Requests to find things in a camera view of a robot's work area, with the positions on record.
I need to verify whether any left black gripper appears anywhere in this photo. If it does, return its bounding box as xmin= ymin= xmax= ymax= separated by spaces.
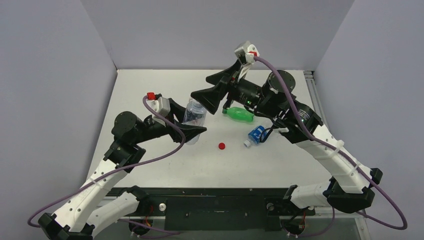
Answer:
xmin=133 ymin=99 xmax=207 ymax=145

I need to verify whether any clear bluish bottle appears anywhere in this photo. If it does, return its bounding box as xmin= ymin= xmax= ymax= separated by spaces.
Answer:
xmin=182 ymin=98 xmax=208 ymax=127

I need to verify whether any green plastic bottle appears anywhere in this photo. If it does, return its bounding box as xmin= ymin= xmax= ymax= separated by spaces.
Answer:
xmin=222 ymin=106 xmax=254 ymax=123

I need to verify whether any red bottle cap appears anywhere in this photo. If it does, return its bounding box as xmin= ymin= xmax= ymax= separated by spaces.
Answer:
xmin=218 ymin=142 xmax=226 ymax=150

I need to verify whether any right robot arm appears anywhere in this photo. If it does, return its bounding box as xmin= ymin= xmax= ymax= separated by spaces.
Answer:
xmin=191 ymin=63 xmax=383 ymax=214

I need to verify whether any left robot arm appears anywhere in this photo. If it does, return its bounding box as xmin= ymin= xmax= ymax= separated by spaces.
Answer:
xmin=38 ymin=94 xmax=206 ymax=240

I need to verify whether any blue label small bottle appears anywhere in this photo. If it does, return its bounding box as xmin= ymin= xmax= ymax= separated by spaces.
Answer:
xmin=243 ymin=125 xmax=265 ymax=148

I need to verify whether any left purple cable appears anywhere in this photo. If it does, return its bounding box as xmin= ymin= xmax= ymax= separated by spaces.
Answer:
xmin=27 ymin=96 xmax=187 ymax=236

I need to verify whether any purple cable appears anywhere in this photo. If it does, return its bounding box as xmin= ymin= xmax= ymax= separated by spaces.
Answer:
xmin=27 ymin=96 xmax=187 ymax=236
xmin=253 ymin=56 xmax=408 ymax=231

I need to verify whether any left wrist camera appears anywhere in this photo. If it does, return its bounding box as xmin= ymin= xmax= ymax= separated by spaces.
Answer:
xmin=147 ymin=92 xmax=171 ymax=119

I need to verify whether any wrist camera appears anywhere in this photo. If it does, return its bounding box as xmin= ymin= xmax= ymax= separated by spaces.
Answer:
xmin=234 ymin=40 xmax=260 ymax=81
xmin=147 ymin=92 xmax=171 ymax=119

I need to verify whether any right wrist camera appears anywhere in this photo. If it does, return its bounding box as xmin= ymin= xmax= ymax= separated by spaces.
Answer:
xmin=234 ymin=40 xmax=260 ymax=81

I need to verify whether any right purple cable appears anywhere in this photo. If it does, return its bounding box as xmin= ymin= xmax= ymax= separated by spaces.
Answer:
xmin=253 ymin=56 xmax=408 ymax=231

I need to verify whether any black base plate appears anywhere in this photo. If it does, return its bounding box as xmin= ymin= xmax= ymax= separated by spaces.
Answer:
xmin=109 ymin=187 xmax=316 ymax=233

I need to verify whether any aluminium frame rail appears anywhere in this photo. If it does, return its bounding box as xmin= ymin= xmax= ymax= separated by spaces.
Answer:
xmin=303 ymin=70 xmax=371 ymax=240

